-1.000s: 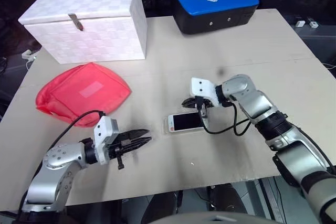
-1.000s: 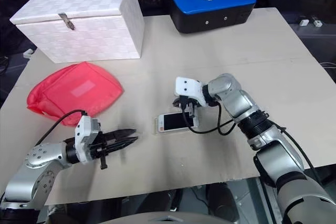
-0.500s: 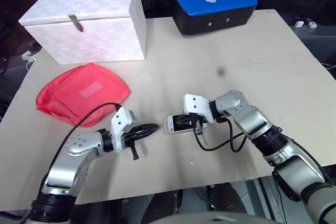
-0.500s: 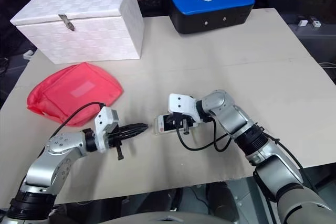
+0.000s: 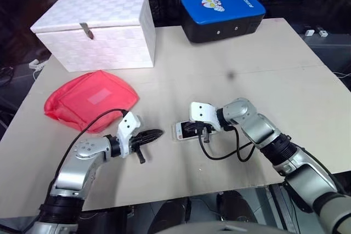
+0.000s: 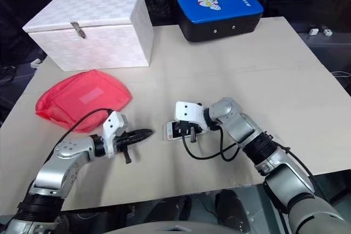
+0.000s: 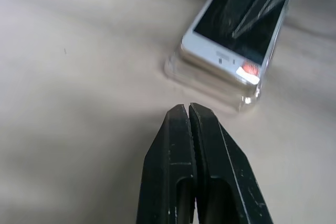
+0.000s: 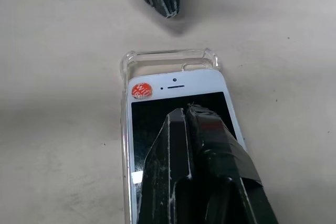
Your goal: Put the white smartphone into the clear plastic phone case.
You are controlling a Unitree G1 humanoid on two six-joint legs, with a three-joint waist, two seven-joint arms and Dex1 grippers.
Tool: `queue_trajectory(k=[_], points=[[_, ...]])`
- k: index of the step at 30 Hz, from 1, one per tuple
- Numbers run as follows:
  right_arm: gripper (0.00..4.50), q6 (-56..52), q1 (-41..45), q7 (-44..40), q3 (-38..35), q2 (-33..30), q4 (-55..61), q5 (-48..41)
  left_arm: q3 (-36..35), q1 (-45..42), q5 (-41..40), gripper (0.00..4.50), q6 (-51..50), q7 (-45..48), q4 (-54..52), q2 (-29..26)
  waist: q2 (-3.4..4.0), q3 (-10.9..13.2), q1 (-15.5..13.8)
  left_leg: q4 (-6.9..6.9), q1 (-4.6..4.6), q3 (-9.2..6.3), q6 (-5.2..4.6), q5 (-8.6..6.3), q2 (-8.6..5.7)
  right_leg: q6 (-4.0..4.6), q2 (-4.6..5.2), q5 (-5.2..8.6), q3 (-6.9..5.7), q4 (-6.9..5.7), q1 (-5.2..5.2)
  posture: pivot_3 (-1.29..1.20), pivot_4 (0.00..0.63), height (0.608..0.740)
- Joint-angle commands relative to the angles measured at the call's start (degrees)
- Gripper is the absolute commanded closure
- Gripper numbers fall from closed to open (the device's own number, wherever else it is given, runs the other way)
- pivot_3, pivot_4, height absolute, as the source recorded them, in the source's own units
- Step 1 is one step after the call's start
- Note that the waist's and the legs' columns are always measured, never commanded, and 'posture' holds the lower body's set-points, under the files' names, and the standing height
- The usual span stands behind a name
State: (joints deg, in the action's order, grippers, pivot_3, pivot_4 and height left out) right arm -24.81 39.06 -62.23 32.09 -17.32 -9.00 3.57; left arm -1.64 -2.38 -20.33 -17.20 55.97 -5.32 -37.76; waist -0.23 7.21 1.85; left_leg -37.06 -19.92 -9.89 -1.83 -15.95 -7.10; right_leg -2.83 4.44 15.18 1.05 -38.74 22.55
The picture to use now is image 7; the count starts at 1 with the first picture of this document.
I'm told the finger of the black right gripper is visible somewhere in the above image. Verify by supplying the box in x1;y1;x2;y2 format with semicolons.
230;0;305;39

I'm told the clear plastic phone case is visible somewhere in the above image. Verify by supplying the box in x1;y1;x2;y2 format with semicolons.
164;0;291;115

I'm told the white smartphone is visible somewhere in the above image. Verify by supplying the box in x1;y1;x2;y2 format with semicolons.
180;0;289;86

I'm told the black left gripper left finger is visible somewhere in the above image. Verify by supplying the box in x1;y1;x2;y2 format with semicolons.
135;104;197;224

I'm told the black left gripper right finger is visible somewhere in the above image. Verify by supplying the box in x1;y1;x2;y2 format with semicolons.
188;102;275;224

